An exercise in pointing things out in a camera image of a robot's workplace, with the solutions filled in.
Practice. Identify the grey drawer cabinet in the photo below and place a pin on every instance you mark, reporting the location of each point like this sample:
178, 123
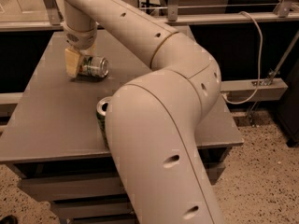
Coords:
53, 140

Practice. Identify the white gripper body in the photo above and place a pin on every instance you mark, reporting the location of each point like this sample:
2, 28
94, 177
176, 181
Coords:
79, 39

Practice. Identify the green soda can upright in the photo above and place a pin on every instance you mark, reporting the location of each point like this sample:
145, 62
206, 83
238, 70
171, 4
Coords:
101, 111

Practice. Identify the metal railing frame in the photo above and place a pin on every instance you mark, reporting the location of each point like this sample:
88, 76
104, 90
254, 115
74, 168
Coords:
233, 16

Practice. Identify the white 7up can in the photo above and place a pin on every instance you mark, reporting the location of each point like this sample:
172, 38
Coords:
94, 66

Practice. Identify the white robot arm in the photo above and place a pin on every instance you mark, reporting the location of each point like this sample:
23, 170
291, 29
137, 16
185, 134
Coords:
151, 120

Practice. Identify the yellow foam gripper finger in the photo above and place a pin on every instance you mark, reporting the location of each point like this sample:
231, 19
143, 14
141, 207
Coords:
73, 61

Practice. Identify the black shoe tip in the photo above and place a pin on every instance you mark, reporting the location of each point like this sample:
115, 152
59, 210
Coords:
9, 220

